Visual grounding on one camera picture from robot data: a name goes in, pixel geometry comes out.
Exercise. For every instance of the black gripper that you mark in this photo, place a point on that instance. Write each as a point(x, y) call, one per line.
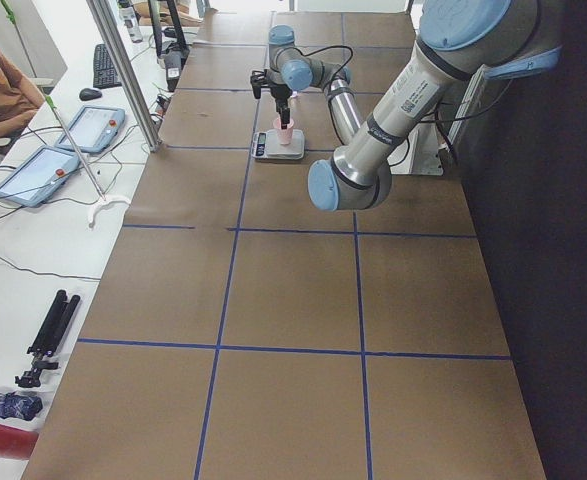
point(279, 93)

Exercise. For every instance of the pink paper cup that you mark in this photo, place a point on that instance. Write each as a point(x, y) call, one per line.
point(283, 131)

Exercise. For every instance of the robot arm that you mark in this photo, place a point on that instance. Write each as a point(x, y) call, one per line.
point(291, 70)
point(511, 39)

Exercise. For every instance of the digital kitchen scale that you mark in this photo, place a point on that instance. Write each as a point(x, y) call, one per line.
point(266, 146)

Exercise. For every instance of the black keyboard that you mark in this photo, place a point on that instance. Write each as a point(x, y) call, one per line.
point(105, 74)

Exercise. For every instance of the far teach pendant tablet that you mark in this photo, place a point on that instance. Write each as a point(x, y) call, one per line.
point(94, 128)

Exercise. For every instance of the teach pendant tablet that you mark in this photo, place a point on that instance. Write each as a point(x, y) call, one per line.
point(39, 176)
point(94, 128)

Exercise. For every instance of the black computer mouse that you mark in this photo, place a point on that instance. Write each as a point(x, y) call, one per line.
point(88, 94)

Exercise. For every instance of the white reacher grabber stick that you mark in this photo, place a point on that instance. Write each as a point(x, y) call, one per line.
point(104, 199)

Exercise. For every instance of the near teach pendant tablet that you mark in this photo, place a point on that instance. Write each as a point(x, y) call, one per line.
point(39, 176)

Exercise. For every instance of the black tripod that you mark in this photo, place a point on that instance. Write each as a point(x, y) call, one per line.
point(48, 339)

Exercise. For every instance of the folded blue plaid umbrella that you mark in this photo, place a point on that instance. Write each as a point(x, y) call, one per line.
point(13, 405)

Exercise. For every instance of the red cylinder bottle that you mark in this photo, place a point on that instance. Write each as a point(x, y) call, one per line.
point(16, 443)

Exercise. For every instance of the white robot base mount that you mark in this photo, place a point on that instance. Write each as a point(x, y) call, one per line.
point(421, 155)

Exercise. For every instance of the aluminium frame post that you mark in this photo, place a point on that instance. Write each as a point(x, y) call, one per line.
point(107, 27)

